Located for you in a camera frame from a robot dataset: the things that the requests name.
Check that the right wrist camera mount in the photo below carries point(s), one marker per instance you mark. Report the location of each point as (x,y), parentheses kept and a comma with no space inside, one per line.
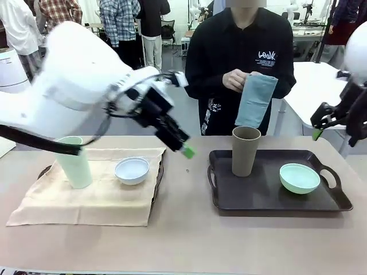
(343,74)

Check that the bystander in white coat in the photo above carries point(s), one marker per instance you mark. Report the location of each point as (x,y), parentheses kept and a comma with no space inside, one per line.
(17,28)

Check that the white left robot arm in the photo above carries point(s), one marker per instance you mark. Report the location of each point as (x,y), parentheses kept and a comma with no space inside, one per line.
(71,71)

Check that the light green plastic cup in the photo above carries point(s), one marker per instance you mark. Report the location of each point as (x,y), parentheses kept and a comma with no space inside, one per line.
(76,172)

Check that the bystander in dark red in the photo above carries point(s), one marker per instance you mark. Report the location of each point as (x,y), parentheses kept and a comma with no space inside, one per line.
(344,31)

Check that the bystander in red plaid shirt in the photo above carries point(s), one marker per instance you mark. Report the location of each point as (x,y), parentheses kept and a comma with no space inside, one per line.
(60,11)

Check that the person's right hand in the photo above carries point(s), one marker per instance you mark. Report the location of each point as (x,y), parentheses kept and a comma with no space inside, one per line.
(233,80)

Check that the black background chair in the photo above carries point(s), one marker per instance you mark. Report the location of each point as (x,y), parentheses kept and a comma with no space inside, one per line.
(168,35)

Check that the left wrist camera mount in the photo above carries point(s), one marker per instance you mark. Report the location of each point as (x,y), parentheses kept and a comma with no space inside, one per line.
(179,78)

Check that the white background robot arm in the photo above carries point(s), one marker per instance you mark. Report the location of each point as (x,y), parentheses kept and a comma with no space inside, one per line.
(292,11)
(196,8)

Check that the bystander in blue plaid shirt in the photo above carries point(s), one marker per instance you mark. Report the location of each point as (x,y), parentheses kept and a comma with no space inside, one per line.
(120,23)

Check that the person's right forearm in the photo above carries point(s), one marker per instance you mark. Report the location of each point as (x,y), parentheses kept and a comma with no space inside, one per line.
(200,86)

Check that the person in black shirt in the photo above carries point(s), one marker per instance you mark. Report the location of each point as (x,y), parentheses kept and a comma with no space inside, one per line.
(243,43)

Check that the white air purifier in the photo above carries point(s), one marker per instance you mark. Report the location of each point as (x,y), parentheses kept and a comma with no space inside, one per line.
(10,71)

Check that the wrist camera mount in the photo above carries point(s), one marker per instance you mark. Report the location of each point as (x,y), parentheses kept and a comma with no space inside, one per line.
(179,78)
(343,74)

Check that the mint green plastic bowl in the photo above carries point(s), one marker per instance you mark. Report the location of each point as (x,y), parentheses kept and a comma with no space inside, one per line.
(299,179)

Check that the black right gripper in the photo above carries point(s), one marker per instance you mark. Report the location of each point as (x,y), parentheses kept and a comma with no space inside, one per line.
(348,100)

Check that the white box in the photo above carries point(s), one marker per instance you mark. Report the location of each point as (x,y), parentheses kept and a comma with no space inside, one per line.
(5,149)

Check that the white plastic bowl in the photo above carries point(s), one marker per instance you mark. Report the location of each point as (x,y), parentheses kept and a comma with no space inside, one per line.
(132,172)

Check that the beige cloth mat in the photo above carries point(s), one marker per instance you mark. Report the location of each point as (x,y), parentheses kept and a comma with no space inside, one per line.
(86,206)

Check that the person's left forearm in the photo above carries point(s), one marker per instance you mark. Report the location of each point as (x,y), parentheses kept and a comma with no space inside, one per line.
(286,83)

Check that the brown plastic cup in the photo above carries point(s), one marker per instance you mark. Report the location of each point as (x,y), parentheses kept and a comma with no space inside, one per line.
(245,151)

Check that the blue-grey cloth mat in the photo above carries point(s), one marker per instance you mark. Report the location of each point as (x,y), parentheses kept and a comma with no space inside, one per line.
(255,100)

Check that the bystander in black top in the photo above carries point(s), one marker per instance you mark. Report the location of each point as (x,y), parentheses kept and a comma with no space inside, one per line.
(150,20)

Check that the white background table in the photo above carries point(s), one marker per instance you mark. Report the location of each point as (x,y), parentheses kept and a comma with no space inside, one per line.
(309,86)

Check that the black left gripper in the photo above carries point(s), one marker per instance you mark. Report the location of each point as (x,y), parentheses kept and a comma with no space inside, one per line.
(152,106)

